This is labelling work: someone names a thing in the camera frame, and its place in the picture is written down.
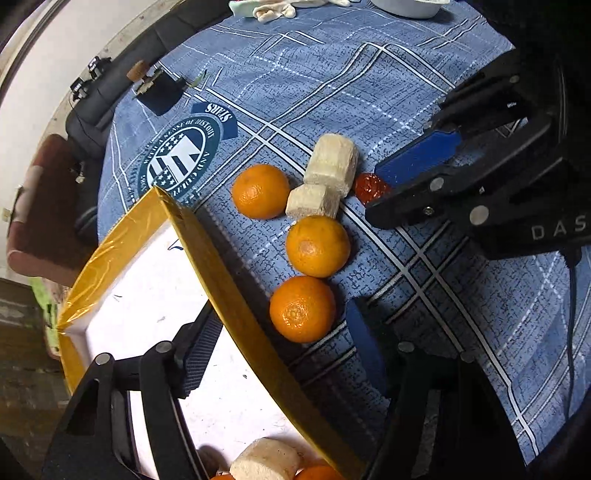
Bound red jujube date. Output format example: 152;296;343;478
353;173;391;206

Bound orange tangerine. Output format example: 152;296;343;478
270;276;337;344
231;164;290;220
286;215;351;278

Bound short white yam piece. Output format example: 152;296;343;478
286;184;341;220

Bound yellow box with white interior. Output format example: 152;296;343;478
42;187;365;479

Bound white bowl of greens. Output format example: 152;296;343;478
372;0;450;20

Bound green patterned cushion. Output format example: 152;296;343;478
30;277;62;361

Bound brown armchair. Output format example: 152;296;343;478
6;134;102;287

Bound blue plaid tablecloth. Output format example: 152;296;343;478
97;1;590;463

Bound white and green cloth pile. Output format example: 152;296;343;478
228;0;353;23

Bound black leather sofa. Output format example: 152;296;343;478
65;0;230;162

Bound black clamp devices on sofa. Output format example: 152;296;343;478
69;56;112;101

